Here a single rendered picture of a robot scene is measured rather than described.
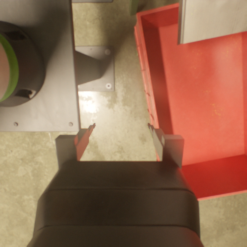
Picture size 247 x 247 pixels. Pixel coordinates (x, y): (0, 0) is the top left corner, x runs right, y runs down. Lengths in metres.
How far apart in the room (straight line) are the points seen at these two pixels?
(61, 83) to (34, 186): 1.45
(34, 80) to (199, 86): 0.61
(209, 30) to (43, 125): 0.41
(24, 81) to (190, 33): 0.35
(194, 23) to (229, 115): 0.50
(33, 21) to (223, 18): 0.38
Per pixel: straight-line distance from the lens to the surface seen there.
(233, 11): 0.49
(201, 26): 0.46
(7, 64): 0.29
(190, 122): 0.79
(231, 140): 0.90
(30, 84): 0.35
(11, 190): 1.87
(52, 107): 0.37
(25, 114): 0.40
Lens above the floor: 1.26
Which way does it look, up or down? 73 degrees down
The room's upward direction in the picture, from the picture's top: 179 degrees counter-clockwise
